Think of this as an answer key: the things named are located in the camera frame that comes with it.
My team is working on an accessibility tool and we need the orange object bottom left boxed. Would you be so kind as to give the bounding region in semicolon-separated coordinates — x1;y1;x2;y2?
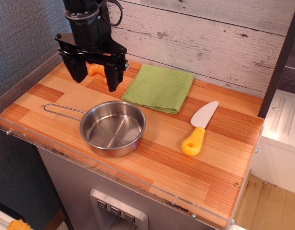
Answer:
7;219;32;230

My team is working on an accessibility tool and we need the orange toy croissant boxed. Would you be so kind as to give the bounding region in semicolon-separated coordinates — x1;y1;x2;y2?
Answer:
88;64;108;85

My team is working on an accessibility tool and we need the grey toy fridge cabinet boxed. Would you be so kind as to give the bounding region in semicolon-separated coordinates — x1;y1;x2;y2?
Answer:
38;148;210;230

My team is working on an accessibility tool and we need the clear acrylic table guard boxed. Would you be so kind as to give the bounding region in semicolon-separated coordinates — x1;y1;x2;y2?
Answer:
0;61;263;230

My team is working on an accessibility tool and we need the white ribbed cabinet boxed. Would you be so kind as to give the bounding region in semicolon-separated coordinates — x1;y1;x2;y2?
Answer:
250;90;295;193

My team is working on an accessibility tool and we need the toy knife yellow handle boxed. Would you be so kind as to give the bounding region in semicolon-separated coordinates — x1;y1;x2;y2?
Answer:
181;101;219;156

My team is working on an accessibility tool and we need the silver dispenser button panel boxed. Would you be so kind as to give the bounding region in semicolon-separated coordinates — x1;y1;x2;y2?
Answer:
90;188;149;230

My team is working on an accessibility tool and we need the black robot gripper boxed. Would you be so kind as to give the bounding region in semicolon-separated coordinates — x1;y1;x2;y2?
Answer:
55;0;129;92

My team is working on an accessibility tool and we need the stainless steel saucepan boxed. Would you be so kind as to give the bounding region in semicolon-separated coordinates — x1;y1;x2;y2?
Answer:
43;101;146;158

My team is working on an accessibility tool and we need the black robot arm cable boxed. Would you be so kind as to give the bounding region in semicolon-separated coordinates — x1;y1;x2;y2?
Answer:
99;0;124;27

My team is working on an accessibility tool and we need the dark vertical post right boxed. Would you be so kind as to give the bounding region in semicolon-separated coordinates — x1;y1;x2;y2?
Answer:
258;12;295;118

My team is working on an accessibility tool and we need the green cloth napkin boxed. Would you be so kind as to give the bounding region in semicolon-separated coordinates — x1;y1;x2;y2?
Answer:
122;64;194;114

